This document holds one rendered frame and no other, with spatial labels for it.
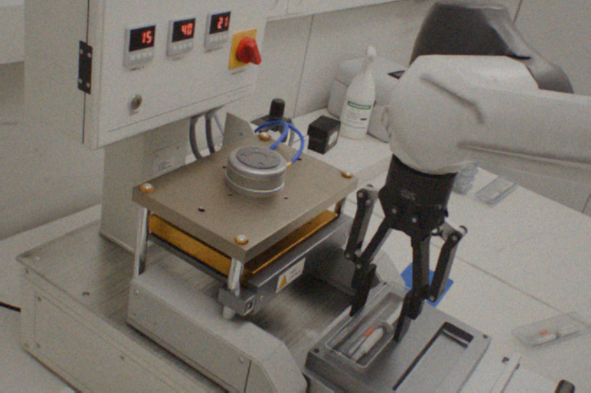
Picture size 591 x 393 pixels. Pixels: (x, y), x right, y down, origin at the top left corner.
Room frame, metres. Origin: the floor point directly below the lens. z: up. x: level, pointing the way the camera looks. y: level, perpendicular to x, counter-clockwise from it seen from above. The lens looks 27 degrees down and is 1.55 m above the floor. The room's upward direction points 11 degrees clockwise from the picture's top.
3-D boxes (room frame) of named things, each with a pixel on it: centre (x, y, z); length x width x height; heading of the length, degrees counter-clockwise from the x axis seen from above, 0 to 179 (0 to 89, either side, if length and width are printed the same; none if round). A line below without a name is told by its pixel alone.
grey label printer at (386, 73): (1.89, -0.21, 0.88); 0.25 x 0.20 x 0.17; 51
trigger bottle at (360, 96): (1.77, -0.14, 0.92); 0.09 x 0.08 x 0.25; 2
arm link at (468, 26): (0.66, -0.17, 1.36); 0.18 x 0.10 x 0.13; 35
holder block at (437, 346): (0.68, -0.18, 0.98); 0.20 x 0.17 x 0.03; 151
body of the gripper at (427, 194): (0.70, -0.14, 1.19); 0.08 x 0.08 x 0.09
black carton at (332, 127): (1.65, -0.05, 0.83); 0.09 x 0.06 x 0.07; 159
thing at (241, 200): (0.84, 0.07, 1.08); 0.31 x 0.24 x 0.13; 151
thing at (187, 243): (0.81, 0.04, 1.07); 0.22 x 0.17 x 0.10; 151
